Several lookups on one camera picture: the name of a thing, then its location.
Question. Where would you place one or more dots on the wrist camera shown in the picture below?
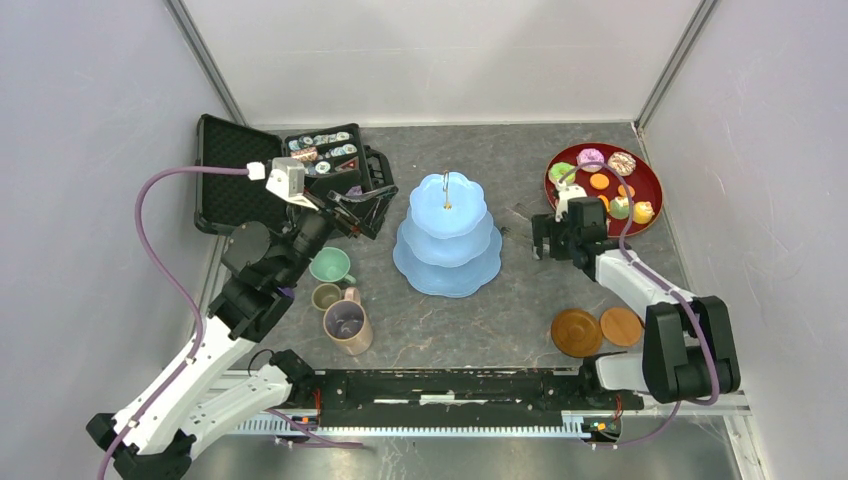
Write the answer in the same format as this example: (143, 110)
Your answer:
(566, 193)
(286, 180)

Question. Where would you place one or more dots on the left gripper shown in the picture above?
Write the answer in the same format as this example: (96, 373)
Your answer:
(367, 212)

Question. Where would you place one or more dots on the red round tray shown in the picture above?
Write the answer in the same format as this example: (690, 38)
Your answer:
(642, 180)

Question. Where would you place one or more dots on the green cupcake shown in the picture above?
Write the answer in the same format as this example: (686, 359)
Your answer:
(619, 208)

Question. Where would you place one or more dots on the pink mug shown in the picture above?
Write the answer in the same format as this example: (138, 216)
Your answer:
(347, 324)

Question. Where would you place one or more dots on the green frosted donut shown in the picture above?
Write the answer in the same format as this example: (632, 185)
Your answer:
(562, 174)

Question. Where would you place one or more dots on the light wooden coaster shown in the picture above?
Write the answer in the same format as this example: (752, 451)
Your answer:
(621, 326)

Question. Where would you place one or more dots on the green teacup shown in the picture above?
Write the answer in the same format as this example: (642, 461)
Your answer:
(332, 265)

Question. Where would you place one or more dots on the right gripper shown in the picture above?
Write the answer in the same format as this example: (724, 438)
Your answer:
(541, 228)

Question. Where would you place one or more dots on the orange round cookie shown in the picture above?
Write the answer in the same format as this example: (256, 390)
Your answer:
(599, 181)

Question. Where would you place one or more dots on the small orange cookie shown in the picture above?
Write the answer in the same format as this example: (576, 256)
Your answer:
(625, 193)

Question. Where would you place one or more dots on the blue three-tier cake stand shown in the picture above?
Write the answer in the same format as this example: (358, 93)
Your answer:
(448, 245)

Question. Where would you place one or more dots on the metal tongs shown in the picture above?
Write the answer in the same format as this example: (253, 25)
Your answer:
(514, 222)

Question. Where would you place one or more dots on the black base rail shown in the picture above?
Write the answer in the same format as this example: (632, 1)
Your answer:
(404, 402)

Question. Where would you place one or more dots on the white sprinkled donut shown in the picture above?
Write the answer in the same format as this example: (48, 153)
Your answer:
(622, 163)

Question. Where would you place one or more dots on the dark wooden coaster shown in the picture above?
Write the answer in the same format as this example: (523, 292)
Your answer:
(576, 333)

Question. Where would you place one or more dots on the pink frosted donut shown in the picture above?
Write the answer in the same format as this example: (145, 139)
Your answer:
(590, 160)

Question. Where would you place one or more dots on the yellow cupcake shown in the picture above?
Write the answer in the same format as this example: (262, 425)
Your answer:
(643, 212)

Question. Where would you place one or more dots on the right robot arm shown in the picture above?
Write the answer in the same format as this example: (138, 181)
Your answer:
(688, 351)

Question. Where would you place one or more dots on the purple box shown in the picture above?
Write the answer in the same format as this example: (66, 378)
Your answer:
(286, 292)

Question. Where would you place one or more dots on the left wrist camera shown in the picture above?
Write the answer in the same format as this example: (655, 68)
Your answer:
(286, 180)

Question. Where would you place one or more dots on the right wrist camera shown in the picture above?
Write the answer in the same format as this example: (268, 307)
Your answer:
(566, 193)

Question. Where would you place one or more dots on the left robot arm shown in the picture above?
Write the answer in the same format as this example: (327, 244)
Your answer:
(166, 427)

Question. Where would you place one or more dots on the small olive cup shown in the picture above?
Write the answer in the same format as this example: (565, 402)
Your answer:
(325, 295)

